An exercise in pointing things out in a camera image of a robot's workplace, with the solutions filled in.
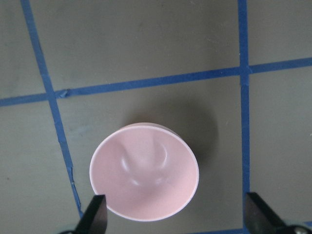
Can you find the pink bowl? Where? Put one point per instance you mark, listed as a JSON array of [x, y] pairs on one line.
[[146, 171]]

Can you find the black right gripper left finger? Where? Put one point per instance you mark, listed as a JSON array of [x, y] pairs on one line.
[[95, 219]]

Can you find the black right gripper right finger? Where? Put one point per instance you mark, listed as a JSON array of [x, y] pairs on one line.
[[259, 218]]

